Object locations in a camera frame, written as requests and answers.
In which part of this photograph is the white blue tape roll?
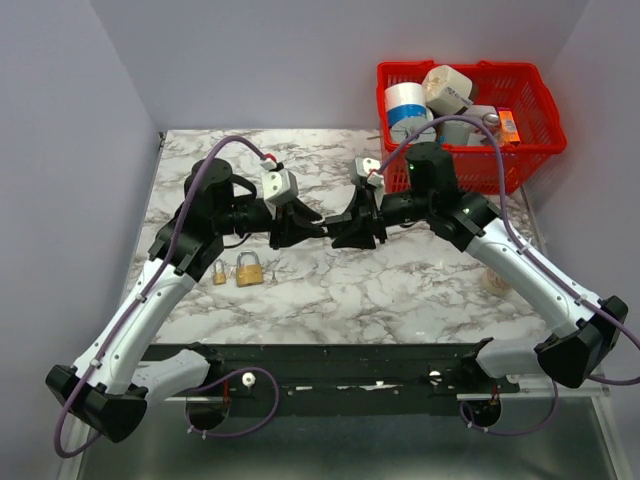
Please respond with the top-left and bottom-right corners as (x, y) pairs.
(384, 82), (427, 127)

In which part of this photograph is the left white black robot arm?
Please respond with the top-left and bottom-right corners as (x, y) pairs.
(45, 158), (323, 443)

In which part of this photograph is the red plastic basket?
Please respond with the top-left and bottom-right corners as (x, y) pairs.
(376, 60), (567, 195)

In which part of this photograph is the white plastic bottle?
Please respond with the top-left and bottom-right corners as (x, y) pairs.
(481, 268), (511, 297)

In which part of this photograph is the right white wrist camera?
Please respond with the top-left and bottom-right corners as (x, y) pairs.
(349, 157), (385, 199)

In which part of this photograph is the orange small box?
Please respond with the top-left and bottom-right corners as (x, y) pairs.
(497, 108), (521, 146)

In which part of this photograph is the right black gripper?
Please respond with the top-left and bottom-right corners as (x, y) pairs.
(329, 185), (433, 251)

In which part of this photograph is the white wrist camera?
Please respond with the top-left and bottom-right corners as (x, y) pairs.
(349, 157), (385, 199)
(261, 168), (299, 206)

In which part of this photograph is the small brass padlock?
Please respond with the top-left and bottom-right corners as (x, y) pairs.
(211, 259), (233, 286)

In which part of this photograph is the aluminium frame rail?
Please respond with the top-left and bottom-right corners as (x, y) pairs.
(514, 369), (611, 399)

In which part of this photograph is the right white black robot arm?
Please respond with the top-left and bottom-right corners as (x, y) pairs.
(324, 142), (628, 392)

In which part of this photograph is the black padlock with keys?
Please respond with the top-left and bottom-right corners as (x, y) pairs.
(323, 213), (352, 238)

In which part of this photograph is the beige paper roll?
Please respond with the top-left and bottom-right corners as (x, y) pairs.
(422, 65), (477, 116)

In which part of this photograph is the small metal can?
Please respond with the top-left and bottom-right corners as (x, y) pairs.
(481, 112), (501, 132)

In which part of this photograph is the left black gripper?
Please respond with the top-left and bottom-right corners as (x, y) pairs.
(214, 195), (326, 250)

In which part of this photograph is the grey box in basket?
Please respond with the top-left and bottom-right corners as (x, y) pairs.
(440, 120), (484, 147)

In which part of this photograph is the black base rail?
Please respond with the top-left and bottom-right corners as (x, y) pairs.
(139, 342), (521, 419)

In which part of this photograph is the large brass padlock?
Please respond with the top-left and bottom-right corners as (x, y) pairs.
(236, 250), (264, 288)

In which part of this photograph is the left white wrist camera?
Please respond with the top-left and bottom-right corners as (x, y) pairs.
(261, 168), (299, 206)

